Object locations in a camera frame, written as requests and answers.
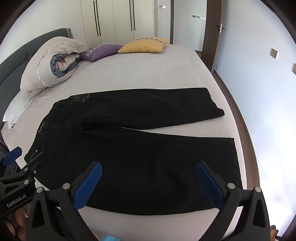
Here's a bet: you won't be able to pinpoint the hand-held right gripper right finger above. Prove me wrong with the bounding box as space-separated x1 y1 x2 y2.
195 161 271 241

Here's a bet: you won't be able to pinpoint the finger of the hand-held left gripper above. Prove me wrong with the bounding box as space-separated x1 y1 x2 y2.
0 146 23 169
17 151 44 178

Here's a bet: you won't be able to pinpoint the cream wardrobe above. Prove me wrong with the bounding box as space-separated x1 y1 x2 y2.
80 0 155 46

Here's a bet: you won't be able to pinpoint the person's left hand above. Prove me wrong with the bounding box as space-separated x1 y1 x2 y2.
0 207 30 241

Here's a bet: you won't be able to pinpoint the dark brown door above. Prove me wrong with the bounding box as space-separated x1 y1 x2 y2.
202 0 223 74

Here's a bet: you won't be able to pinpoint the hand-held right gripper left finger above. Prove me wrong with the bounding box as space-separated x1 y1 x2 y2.
26 161 103 241

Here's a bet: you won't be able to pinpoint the purple cushion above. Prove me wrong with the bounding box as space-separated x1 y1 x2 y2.
81 44 124 62

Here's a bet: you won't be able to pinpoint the folded beige duvet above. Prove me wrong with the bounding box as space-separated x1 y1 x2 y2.
20 36 90 93

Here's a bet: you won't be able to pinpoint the bed with white sheet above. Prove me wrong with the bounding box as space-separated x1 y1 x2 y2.
0 43 260 241

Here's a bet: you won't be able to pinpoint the yellow cushion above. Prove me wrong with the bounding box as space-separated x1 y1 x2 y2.
118 37 169 54

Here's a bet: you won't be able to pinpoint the white pillow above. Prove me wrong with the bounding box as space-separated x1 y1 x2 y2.
2 90 40 129

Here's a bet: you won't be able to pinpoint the black pants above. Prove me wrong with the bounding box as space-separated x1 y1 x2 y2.
24 87 243 216

